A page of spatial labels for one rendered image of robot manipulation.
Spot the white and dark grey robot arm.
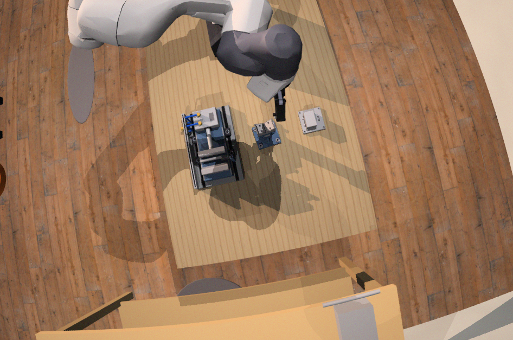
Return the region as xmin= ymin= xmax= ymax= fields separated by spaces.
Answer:
xmin=67 ymin=0 xmax=303 ymax=103

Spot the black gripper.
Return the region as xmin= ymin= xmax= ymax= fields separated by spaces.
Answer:
xmin=273 ymin=83 xmax=291 ymax=122

